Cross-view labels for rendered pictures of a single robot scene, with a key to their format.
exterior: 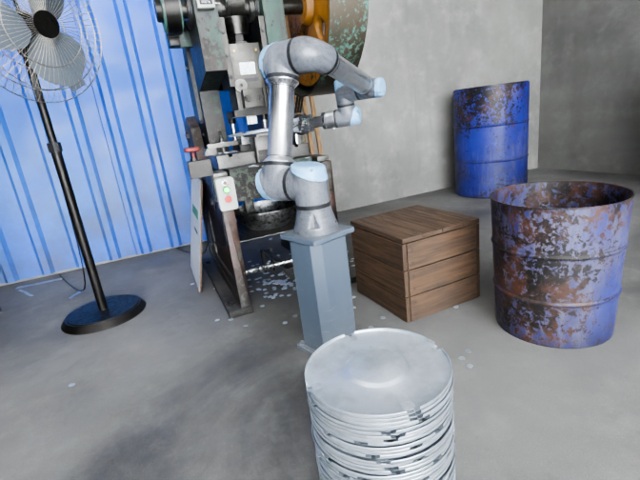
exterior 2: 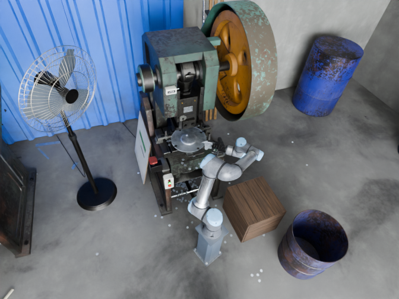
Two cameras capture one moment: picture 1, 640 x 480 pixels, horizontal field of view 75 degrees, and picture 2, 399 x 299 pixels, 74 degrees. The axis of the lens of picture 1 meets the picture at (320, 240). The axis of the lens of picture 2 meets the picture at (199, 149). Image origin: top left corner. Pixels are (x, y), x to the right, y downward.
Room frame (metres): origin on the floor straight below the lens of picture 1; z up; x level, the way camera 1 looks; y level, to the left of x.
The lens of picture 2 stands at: (0.48, 0.20, 2.37)
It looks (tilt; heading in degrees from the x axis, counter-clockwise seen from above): 48 degrees down; 357
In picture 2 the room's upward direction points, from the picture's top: 5 degrees clockwise
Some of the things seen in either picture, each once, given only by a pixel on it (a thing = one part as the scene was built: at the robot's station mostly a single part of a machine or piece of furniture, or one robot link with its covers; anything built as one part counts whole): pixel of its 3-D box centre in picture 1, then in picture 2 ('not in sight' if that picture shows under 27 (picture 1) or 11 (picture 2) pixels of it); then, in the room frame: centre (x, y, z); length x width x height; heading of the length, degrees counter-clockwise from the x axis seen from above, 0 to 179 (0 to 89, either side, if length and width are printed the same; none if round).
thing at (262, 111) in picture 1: (250, 115); (184, 121); (2.12, 0.26, 0.86); 0.20 x 0.16 x 0.05; 111
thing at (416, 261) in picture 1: (412, 257); (252, 209); (1.71, -0.40, 0.18); 0.40 x 0.38 x 0.35; 23
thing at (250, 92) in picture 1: (246, 75); (186, 108); (2.08, 0.24, 1.04); 0.17 x 0.15 x 0.30; 21
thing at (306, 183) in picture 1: (309, 182); (213, 218); (1.38, 0.01, 0.62); 0.13 x 0.12 x 0.14; 53
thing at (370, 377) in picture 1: (376, 366); not in sight; (0.72, -0.08, 0.33); 0.29 x 0.29 x 0.01
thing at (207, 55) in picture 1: (245, 123); (179, 114); (2.25, 0.31, 0.83); 0.79 x 0.43 x 1.34; 21
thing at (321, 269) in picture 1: (324, 290); (209, 241); (1.37, 0.01, 0.23); 0.19 x 0.19 x 0.45; 40
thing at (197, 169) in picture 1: (202, 180); (156, 170); (1.79, 0.47, 0.62); 0.10 x 0.06 x 0.20; 111
